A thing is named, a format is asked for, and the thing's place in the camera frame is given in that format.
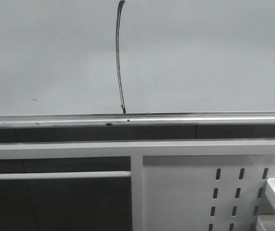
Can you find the white whiteboard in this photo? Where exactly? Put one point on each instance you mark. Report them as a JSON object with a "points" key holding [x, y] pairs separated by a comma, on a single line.
{"points": [[61, 57]]}

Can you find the white perforated pegboard panel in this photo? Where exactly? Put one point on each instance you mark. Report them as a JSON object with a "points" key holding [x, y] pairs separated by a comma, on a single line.
{"points": [[205, 193]]}

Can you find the grey box corner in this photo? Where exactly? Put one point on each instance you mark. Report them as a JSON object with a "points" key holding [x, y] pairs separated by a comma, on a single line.
{"points": [[265, 223]]}

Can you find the white metal frame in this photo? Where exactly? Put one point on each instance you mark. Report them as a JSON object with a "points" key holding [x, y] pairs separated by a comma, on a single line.
{"points": [[90, 186]]}

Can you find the aluminium whiteboard tray rail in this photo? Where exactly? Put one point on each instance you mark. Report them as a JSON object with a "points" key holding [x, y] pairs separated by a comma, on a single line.
{"points": [[145, 119]]}

